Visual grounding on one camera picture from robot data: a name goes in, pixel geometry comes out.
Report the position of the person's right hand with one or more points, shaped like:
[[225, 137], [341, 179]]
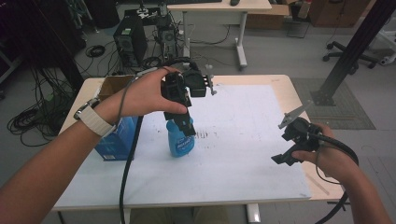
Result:
[[331, 160]]

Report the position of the black metal pillar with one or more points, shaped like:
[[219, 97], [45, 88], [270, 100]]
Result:
[[355, 46]]

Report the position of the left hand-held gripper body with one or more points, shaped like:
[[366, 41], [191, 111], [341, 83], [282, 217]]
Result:
[[174, 88]]

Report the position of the wooden cabinet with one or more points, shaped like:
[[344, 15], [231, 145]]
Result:
[[339, 12]]

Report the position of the white table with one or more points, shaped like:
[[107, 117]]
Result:
[[243, 146]]

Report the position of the grey floor mat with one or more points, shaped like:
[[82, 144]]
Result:
[[342, 109]]

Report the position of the person's left hand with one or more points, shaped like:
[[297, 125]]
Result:
[[146, 95]]

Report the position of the blue cardboard box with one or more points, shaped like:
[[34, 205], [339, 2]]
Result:
[[120, 141]]

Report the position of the blue plastic bottle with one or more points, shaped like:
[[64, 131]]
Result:
[[181, 143]]

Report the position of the open computer case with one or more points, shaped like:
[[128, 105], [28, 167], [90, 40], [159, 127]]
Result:
[[168, 42]]

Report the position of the black computer tower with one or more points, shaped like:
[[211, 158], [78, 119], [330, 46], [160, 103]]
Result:
[[129, 40]]

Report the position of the white table leg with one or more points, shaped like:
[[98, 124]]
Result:
[[126, 217], [252, 214]]

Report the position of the black office chair base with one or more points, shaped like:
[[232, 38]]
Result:
[[348, 56]]

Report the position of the white desk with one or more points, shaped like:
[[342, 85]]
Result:
[[218, 9]]

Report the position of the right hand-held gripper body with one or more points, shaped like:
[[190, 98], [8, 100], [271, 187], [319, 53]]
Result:
[[300, 130]]

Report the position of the black computer mouse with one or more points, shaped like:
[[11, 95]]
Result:
[[234, 2]]

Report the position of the brown cardboard box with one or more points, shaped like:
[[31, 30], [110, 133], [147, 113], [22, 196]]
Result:
[[267, 17]]

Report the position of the black keyboard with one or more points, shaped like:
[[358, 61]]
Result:
[[193, 1]]

